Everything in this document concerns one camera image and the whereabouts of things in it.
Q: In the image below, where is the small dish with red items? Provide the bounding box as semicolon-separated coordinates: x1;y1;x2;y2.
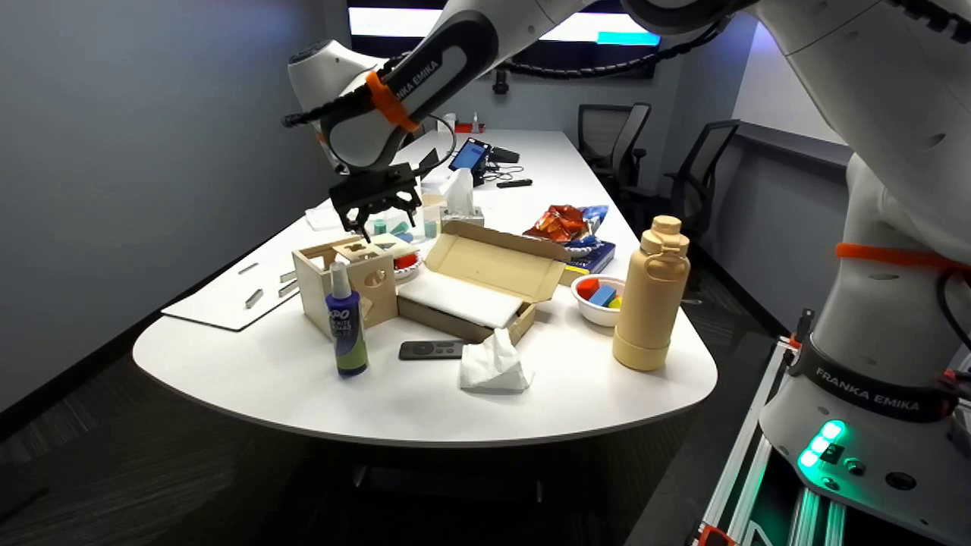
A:
389;248;428;284

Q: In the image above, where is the open cardboard box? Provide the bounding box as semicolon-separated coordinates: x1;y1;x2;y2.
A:
395;218;575;347

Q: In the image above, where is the wall mounted screen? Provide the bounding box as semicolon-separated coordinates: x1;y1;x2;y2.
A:
346;0;667;55

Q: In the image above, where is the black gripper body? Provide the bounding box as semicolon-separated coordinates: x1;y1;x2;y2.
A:
329;162;426;218

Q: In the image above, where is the clear plastic container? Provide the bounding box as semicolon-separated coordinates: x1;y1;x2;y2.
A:
363;210;419;248

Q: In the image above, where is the wooden toy box lid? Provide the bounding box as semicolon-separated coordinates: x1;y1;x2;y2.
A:
330;237;386;271

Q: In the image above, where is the crumpled white tissue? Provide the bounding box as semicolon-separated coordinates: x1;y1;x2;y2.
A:
455;325;533;397

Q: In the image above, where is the black office chair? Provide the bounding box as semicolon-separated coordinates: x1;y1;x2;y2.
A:
666;118;745;248
576;102;656;198

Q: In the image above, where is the small black phone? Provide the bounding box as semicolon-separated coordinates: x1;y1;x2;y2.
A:
395;337;468;365

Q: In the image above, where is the white foam sheet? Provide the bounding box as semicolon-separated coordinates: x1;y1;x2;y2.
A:
397;271;530;332

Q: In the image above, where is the robot stand frame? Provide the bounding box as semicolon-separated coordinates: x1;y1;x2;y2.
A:
694;332;844;546

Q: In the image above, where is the green glass bottle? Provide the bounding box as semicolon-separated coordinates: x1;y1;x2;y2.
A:
321;255;372;379

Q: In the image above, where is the blue and yellow book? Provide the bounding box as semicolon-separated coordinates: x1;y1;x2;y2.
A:
562;237;621;278

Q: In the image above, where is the wooden shape sorter toy box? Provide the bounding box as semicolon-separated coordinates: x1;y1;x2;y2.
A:
292;233;397;342

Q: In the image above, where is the white tissue sheet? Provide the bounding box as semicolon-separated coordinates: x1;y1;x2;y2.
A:
441;166;480;218

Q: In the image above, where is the patterned tissue box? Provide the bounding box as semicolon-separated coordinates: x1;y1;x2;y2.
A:
441;200;489;230

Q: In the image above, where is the red chips bag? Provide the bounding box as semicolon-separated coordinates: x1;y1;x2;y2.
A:
521;200;601;248

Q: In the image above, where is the white bowl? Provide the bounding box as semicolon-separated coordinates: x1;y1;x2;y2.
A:
567;271;630;332

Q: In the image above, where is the beige water bottle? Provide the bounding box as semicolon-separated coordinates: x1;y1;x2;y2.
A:
611;214;694;376

